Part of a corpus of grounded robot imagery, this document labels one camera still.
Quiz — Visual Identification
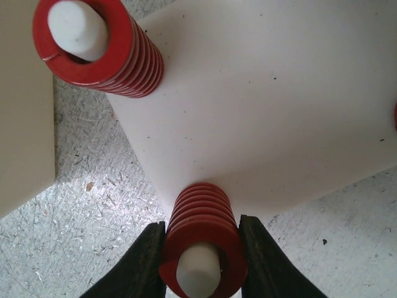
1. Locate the white spring tray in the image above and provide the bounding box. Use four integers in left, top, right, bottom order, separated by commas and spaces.
1, 1, 55, 217

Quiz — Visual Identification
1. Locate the white peg base plate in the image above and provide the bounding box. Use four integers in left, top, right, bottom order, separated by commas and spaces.
108, 1, 396, 219

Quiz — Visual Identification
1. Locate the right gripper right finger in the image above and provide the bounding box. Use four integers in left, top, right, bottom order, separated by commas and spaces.
239, 215, 326, 298

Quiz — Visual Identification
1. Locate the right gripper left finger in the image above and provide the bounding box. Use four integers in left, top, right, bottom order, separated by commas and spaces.
81, 221, 166, 298

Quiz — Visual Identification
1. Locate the small red spring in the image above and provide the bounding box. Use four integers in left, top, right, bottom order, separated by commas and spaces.
159, 182, 248, 297

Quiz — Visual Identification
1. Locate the large red spring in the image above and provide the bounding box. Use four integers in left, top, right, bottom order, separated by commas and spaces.
33, 1, 164, 98
393, 103, 397, 130

